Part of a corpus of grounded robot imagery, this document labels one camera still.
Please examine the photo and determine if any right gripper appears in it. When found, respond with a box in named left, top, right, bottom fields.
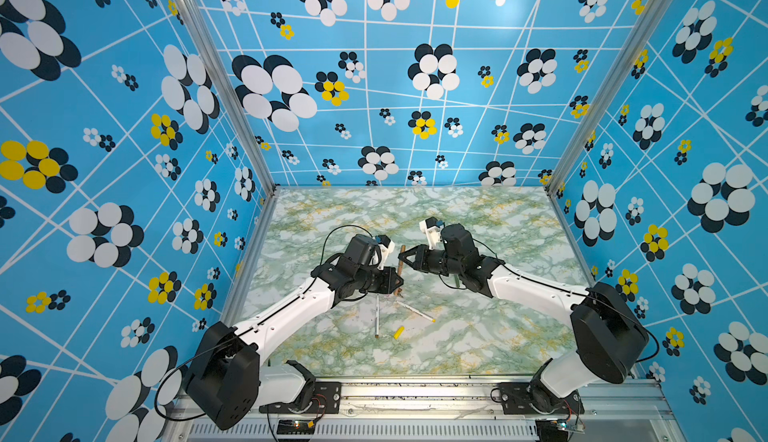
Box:
left=398, top=247, right=464, bottom=280

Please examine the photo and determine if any brown fountain pen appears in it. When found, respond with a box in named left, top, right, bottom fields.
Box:
left=394, top=245, right=406, bottom=297

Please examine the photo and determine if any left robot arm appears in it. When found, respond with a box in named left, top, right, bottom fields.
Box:
left=164, top=234, right=403, bottom=430

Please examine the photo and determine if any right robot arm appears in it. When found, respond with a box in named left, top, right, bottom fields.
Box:
left=398, top=218, right=655, bottom=414

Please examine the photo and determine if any white pen yellow tip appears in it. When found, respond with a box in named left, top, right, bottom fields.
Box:
left=395, top=300, right=436, bottom=323

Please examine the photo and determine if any white slim pen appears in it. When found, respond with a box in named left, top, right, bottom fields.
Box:
left=374, top=295, right=381, bottom=339

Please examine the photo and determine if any left circuit board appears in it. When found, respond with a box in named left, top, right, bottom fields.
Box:
left=276, top=420, right=316, bottom=435

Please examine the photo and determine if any circuit board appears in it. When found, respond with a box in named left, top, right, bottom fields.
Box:
left=276, top=420, right=316, bottom=435
left=535, top=419, right=586, bottom=441

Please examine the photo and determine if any right circuit board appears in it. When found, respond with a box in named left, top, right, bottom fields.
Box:
left=535, top=419, right=586, bottom=441

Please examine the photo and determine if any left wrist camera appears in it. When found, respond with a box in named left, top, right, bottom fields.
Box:
left=372, top=235, right=395, bottom=270

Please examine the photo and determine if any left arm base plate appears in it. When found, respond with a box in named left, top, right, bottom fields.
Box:
left=258, top=381, right=342, bottom=415

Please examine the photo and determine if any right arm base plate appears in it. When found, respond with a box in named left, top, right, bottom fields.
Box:
left=492, top=382, right=584, bottom=416

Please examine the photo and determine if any aluminium front rail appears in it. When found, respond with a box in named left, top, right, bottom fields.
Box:
left=161, top=376, right=685, bottom=441

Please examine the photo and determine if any left corner aluminium post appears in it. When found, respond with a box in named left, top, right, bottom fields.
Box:
left=174, top=0, right=276, bottom=201

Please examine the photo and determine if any corner aluminium post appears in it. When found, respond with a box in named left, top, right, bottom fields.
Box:
left=546, top=0, right=674, bottom=201
left=174, top=0, right=276, bottom=201

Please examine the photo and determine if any right corner aluminium post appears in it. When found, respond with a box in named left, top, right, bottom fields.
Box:
left=546, top=0, right=674, bottom=201

